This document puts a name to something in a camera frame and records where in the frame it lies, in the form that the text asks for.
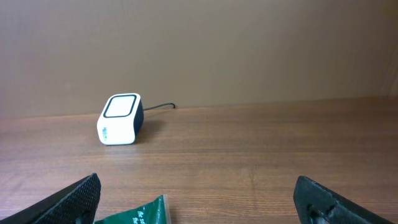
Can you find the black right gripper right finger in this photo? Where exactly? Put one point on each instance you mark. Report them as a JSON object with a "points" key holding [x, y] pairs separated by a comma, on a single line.
{"points": [[317, 204]]}

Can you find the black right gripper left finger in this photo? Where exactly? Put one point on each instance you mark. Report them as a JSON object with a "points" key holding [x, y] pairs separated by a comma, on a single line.
{"points": [[76, 203]]}

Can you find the green 3M gloves packet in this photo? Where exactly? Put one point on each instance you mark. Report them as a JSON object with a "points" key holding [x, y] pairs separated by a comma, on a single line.
{"points": [[155, 212]]}

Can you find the white barcode scanner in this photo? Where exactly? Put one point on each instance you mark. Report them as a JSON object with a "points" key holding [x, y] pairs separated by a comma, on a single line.
{"points": [[121, 119]]}

